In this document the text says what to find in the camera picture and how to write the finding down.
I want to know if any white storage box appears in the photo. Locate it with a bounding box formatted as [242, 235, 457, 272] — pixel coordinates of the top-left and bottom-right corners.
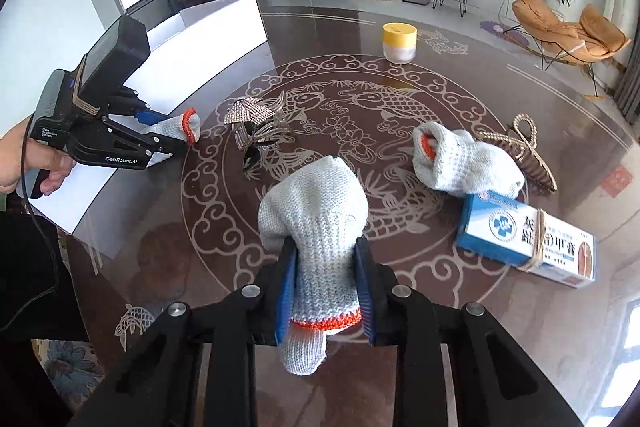
[37, 0, 267, 248]

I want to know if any person's dark clothing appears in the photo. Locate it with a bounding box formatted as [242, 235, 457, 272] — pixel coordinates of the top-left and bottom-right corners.
[0, 212, 91, 427]

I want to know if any grey curtain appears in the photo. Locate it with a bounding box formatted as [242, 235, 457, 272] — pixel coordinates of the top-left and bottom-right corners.
[612, 0, 640, 128]

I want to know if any blue medicine box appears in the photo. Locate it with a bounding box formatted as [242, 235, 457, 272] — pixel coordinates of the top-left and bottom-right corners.
[455, 192, 597, 289]

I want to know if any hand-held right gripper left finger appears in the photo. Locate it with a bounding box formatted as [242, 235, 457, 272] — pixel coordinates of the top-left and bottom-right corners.
[70, 237, 301, 427]

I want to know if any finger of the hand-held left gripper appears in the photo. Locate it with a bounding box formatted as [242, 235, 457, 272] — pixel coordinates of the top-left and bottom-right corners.
[106, 89, 162, 124]
[100, 117, 190, 158]

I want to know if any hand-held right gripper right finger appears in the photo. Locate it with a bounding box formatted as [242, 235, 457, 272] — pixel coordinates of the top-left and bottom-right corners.
[352, 239, 583, 427]

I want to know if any purple floor mat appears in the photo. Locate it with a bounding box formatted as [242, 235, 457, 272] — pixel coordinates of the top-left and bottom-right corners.
[480, 21, 531, 42]

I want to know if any pearl hair claw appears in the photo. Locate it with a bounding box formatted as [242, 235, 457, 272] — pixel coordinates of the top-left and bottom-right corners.
[475, 116, 558, 194]

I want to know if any orange lounge chair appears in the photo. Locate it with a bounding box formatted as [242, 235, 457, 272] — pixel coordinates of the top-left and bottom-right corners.
[565, 4, 633, 100]
[511, 0, 583, 70]

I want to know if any floral seat cushion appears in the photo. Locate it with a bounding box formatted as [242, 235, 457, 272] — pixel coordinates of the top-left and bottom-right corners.
[30, 339, 108, 413]

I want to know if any person's left hand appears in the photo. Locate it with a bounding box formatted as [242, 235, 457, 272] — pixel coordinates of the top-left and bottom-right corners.
[0, 114, 77, 194]

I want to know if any white knit glove orange cuff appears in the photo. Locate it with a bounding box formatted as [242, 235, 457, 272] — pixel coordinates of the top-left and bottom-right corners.
[257, 156, 370, 376]
[145, 108, 202, 168]
[412, 122, 526, 198]

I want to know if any yellow lidded jar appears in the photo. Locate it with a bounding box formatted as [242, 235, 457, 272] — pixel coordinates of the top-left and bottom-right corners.
[382, 23, 419, 64]

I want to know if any black cable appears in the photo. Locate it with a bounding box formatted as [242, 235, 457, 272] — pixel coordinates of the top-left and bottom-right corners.
[0, 194, 63, 333]

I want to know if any rhinestone hair claw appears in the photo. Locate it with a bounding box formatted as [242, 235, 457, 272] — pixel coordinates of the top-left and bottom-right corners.
[224, 91, 296, 175]

